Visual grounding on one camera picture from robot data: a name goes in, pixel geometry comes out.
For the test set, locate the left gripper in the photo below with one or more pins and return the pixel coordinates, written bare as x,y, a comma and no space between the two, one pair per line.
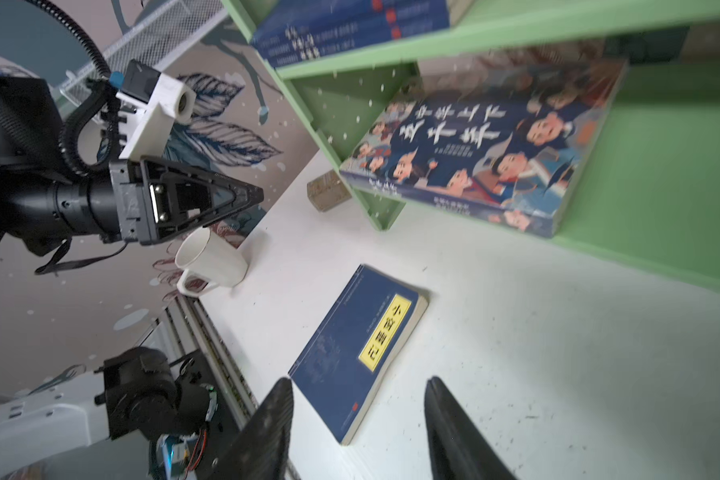
158,200

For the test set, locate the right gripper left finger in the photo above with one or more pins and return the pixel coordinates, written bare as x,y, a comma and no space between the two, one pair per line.
261,450

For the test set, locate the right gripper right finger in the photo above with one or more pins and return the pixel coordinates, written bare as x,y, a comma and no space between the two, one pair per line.
457,450

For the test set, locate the blue book yellow label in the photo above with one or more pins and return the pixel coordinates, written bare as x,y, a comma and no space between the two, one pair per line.
340,369
303,17
356,36

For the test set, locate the colourful illustrated history book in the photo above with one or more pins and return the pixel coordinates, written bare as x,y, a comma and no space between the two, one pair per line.
507,146

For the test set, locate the blue book plain cover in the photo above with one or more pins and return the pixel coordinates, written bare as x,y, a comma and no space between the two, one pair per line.
398,22

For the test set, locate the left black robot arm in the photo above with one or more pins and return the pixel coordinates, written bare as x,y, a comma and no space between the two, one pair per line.
101,170

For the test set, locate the white paper cup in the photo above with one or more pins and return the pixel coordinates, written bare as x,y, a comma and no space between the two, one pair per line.
209,257

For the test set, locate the small brown bottle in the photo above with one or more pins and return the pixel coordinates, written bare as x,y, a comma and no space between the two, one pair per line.
327,191

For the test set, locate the green wooden two-tier shelf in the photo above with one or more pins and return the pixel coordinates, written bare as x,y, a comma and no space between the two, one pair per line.
650,194

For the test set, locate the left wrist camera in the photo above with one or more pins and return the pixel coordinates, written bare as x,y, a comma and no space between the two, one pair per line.
159,102

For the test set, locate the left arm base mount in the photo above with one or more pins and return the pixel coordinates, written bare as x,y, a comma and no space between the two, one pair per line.
145,391

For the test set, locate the white mesh wall tray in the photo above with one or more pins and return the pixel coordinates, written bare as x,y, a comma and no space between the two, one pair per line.
164,33

